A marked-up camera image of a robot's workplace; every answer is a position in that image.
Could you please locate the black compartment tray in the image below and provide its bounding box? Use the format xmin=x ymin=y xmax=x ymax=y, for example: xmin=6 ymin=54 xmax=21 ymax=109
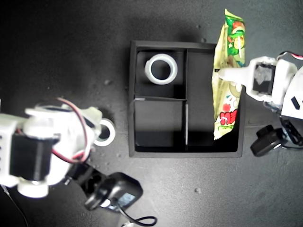
xmin=129 ymin=40 xmax=245 ymax=158

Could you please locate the red arm wire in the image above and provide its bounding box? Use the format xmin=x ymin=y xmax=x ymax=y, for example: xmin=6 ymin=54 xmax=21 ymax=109
xmin=276 ymin=51 xmax=303 ymax=61
xmin=51 ymin=97 xmax=90 ymax=164

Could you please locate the green snack bar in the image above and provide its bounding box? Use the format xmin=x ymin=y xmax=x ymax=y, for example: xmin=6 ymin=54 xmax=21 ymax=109
xmin=211 ymin=9 xmax=246 ymax=141

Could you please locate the small white tape roll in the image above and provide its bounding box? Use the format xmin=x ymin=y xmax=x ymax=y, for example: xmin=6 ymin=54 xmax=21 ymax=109
xmin=94 ymin=118 xmax=116 ymax=147

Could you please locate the black camera bracket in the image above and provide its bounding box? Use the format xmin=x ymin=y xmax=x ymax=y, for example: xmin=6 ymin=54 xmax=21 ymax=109
xmin=64 ymin=162 xmax=106 ymax=198

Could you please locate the large white tape roll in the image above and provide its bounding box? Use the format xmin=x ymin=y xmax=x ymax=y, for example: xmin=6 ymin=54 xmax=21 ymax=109
xmin=144 ymin=53 xmax=178 ymax=85

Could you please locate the thin black cable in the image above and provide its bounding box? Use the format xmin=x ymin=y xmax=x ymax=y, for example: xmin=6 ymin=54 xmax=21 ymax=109
xmin=0 ymin=184 xmax=29 ymax=227

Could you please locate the black camera cable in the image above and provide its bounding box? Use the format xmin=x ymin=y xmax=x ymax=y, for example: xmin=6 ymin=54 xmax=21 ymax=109
xmin=117 ymin=205 xmax=158 ymax=227

